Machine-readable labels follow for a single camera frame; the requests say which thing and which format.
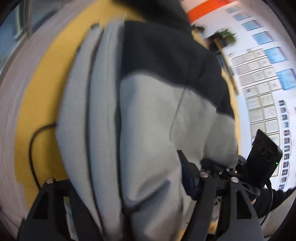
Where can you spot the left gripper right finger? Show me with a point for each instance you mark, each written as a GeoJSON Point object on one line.
{"type": "Point", "coordinates": [237, 218]}

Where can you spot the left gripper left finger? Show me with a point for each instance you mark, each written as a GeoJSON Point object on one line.
{"type": "Point", "coordinates": [47, 217]}

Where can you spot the beige and black jacket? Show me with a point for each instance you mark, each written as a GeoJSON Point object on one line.
{"type": "Point", "coordinates": [137, 93]}

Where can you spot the black sleeved right forearm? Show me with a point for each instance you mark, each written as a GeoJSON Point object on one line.
{"type": "Point", "coordinates": [267, 202]}

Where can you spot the potted plant on cabinet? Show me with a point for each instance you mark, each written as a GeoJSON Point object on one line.
{"type": "Point", "coordinates": [227, 37]}

